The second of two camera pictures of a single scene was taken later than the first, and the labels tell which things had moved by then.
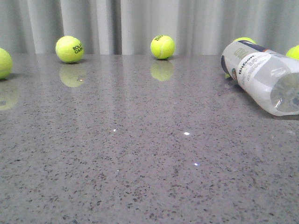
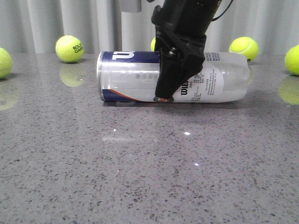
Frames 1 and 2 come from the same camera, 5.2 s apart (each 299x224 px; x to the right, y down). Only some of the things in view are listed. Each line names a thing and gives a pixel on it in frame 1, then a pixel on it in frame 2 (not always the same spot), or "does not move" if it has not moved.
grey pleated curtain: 129,26 does not move
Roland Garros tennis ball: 69,49 does not move
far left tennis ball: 5,64 does not move
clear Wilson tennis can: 271,79 -> 130,76
